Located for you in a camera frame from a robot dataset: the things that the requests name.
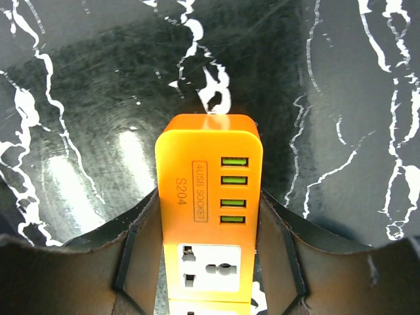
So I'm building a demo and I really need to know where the orange power strip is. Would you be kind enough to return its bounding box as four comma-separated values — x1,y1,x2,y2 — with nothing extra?
155,114,263,314

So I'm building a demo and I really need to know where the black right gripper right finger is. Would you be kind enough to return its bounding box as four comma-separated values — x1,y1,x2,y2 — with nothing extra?
257,192,419,314

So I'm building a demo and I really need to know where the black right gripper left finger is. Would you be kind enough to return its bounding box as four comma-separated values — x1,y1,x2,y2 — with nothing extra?
1,190,162,314

